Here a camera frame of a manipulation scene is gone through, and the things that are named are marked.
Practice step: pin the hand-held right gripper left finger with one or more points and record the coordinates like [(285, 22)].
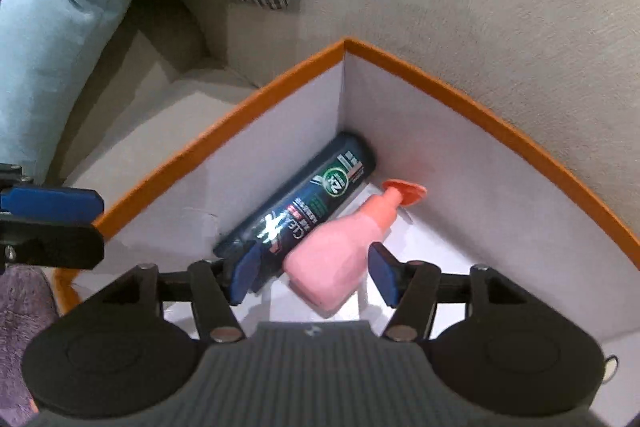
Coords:
[(244, 274)]

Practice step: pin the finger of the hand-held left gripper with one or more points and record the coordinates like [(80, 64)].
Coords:
[(50, 204), (50, 244)]

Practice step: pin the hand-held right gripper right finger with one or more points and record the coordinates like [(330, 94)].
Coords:
[(382, 272)]

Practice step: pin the pink spray bottle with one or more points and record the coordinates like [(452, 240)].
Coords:
[(330, 257)]

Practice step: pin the dark shampoo bottle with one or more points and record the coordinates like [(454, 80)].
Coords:
[(320, 192)]

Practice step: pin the purple fuzzy cloth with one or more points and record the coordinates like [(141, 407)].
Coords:
[(20, 307)]

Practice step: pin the light blue pillow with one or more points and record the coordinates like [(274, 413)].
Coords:
[(60, 32)]

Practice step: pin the beige sofa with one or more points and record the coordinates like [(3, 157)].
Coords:
[(475, 7)]

